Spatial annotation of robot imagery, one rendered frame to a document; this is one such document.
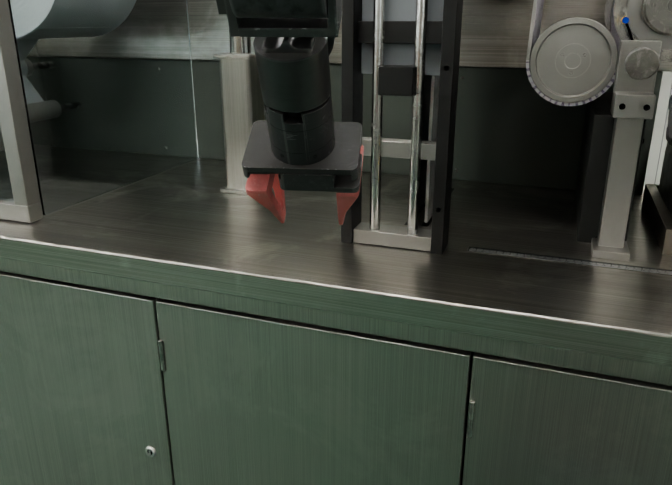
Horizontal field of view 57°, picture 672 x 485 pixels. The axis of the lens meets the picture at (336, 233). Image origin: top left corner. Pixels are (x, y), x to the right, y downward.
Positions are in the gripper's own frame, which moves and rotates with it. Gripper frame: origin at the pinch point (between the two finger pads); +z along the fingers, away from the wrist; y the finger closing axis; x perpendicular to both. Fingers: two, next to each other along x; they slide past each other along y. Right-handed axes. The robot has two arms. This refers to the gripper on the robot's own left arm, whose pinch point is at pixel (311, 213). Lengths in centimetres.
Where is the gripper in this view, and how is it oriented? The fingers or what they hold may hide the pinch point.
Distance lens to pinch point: 61.8
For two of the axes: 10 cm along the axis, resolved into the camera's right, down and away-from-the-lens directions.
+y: -9.9, -0.4, 1.0
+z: 0.5, 6.6, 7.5
